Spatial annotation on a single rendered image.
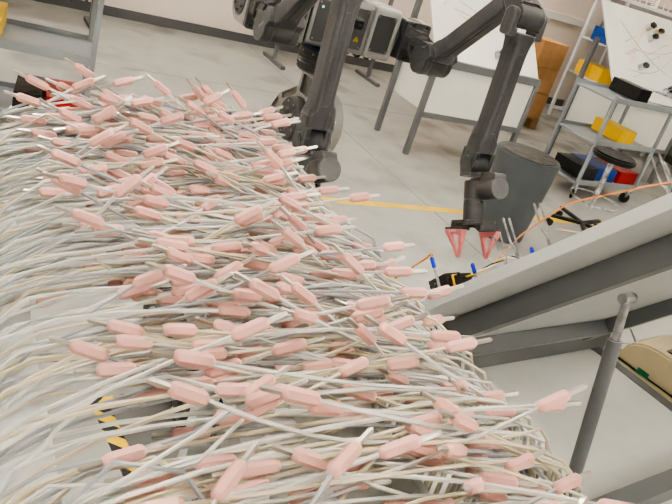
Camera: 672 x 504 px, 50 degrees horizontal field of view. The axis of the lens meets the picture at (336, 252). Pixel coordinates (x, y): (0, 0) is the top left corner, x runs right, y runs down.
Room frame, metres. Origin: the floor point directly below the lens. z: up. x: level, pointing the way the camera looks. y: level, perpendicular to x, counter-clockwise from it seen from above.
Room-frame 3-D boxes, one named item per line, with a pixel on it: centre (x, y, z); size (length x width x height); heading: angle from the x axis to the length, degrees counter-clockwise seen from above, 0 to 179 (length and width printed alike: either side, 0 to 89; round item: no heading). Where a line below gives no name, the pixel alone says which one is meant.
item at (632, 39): (8.14, -2.45, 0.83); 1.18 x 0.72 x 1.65; 125
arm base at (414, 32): (2.26, -0.04, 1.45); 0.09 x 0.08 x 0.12; 123
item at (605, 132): (6.96, -2.12, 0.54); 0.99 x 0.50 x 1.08; 126
